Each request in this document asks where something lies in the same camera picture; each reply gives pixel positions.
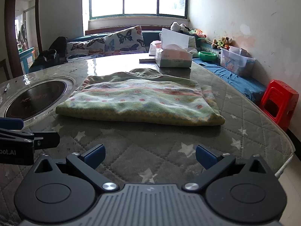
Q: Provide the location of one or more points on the brown wooden door frame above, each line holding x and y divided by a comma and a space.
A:
9, 28

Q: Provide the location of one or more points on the black bag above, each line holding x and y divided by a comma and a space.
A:
51, 54

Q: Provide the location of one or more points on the blue bench mat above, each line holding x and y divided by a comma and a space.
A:
239, 82

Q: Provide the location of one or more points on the built-in black induction cooker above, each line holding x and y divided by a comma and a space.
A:
35, 98

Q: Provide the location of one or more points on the red plastic stool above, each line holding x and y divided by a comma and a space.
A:
279, 101

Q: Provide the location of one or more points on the dark teal bench sofa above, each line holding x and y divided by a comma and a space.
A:
151, 37

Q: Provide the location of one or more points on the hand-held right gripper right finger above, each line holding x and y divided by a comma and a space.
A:
205, 157

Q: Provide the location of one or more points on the pink white tissue pack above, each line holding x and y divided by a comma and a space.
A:
154, 48

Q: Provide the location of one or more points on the butterfly print cushion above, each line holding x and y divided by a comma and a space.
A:
84, 47
127, 38

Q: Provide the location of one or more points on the grey cushion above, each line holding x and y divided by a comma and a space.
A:
193, 44

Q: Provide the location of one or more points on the white plush toy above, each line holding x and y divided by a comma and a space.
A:
178, 27

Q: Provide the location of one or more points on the black pen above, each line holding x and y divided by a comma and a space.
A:
6, 88

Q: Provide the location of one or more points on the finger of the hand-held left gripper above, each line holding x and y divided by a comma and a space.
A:
11, 123
47, 139

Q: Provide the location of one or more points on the patterned green children's shirt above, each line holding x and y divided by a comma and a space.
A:
141, 101

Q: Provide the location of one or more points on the white tissue box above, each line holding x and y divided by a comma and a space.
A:
174, 60

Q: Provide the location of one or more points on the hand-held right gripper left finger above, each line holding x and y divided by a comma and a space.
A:
95, 156

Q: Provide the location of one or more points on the small brown plush toys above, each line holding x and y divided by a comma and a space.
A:
222, 42

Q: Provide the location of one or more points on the clear plastic storage box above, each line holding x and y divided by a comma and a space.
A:
236, 61

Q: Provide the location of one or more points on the colourful toy pile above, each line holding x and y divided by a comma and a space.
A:
198, 33

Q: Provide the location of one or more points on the green plastic bowl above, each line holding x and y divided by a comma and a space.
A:
208, 56

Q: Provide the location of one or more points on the teal painted cabinet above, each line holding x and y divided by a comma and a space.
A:
27, 60

